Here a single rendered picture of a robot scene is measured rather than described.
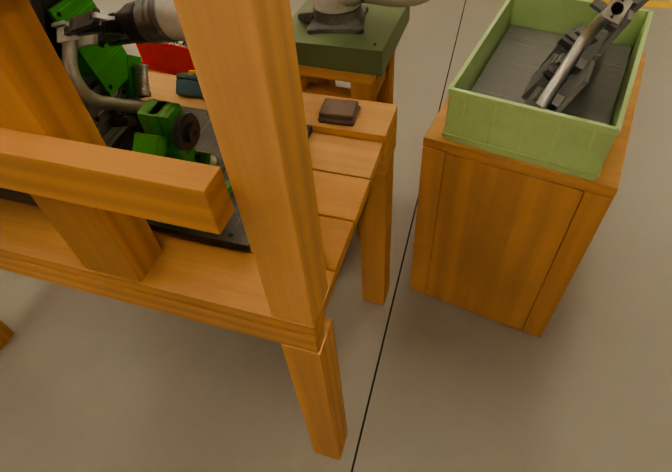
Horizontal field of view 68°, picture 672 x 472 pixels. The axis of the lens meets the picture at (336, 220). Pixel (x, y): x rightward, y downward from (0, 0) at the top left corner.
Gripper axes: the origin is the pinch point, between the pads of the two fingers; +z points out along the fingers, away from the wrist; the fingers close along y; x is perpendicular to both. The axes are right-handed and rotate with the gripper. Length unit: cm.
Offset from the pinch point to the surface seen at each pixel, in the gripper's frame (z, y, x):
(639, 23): -111, -107, -21
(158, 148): -23.3, 0.7, 24.5
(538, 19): -82, -108, -28
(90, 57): 4.4, -6.6, 2.0
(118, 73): 4.5, -14.2, 3.7
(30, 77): -24.7, 25.8, 17.5
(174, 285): -19, -8, 52
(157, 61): 35, -57, -14
